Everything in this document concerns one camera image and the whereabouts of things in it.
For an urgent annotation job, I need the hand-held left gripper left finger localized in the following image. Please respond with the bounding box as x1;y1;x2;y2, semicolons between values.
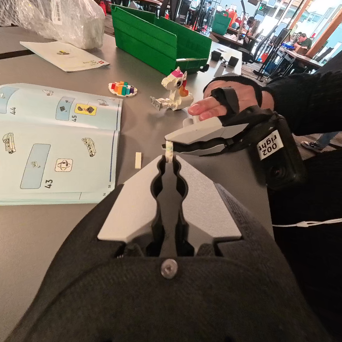
97;154;164;251

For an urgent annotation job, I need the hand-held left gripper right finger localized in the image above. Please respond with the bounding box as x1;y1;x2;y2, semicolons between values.
173;155;242;255

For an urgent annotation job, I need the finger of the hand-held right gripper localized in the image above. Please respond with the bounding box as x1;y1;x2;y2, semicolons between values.
173;138;231;157
164;115;251;145

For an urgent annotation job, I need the person's right forearm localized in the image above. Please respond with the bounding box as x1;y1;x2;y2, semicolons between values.
263;69;342;137

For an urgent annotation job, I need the white lego unicorn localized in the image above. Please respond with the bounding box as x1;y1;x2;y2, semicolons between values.
150;66;195;112

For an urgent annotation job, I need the rainbow lego plate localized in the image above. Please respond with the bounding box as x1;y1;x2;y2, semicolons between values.
108;81;138;98

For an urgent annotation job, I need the person's right hand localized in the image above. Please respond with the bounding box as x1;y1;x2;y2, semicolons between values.
188;75;275;121

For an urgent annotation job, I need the black white sneaker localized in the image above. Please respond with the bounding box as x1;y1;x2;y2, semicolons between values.
300;140;324;153

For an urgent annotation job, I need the black office chair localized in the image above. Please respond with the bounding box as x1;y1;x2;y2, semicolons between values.
237;35;257;64

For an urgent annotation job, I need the open light blue instruction booklet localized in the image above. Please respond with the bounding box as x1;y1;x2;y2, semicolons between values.
0;83;124;206

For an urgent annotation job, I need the green plastic bin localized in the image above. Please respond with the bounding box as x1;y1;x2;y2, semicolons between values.
111;4;213;76

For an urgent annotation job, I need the person's black clothed torso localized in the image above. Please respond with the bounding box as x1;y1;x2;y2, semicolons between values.
267;150;342;342

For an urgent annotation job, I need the wooden pillar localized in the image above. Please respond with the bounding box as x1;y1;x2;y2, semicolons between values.
307;5;342;58

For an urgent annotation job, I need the white folded leaflet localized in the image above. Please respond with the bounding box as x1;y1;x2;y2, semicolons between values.
20;41;110;73

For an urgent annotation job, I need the clear plastic bag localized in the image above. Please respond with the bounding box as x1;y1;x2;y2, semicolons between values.
0;0;106;50

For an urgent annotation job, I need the thin white cable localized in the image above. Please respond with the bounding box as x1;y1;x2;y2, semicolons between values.
272;217;342;228

